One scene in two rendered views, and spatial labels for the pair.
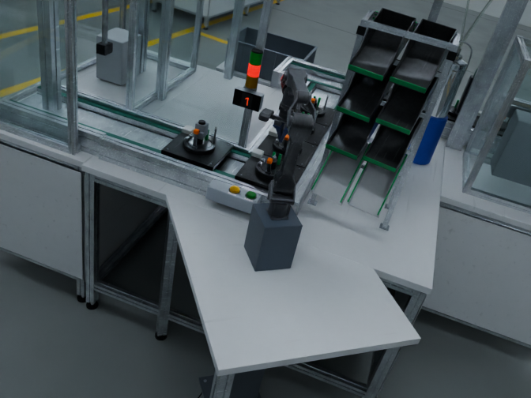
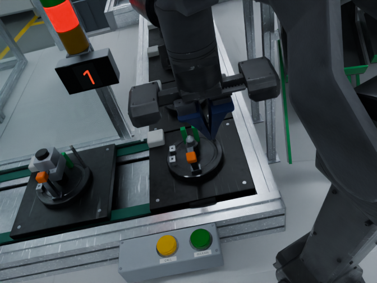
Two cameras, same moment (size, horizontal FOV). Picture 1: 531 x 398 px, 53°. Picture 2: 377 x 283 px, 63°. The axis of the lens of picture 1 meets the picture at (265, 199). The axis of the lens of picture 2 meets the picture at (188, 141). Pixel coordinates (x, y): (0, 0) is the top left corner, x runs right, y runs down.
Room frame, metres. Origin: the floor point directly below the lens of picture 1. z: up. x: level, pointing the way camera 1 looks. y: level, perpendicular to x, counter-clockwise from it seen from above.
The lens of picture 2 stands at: (1.42, 0.06, 1.54)
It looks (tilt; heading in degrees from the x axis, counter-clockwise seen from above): 44 degrees down; 355
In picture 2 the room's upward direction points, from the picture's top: 16 degrees counter-clockwise
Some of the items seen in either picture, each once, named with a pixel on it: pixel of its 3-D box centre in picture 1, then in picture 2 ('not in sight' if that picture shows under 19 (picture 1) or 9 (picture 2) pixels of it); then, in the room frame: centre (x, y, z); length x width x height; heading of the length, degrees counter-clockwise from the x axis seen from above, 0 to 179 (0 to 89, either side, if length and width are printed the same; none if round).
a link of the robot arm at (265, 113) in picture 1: (287, 114); (197, 71); (1.74, -0.01, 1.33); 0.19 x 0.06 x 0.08; 78
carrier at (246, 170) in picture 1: (273, 163); (192, 147); (1.94, 0.00, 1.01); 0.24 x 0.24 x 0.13; 79
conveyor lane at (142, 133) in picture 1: (207, 159); (92, 188); (2.03, 0.29, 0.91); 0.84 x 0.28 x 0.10; 79
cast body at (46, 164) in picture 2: (201, 127); (49, 159); (2.02, 0.33, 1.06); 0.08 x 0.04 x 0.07; 169
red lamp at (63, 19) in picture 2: (254, 69); (61, 14); (2.10, 0.16, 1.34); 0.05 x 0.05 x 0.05
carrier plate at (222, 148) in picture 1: (198, 148); (68, 187); (2.01, 0.33, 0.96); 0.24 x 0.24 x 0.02; 79
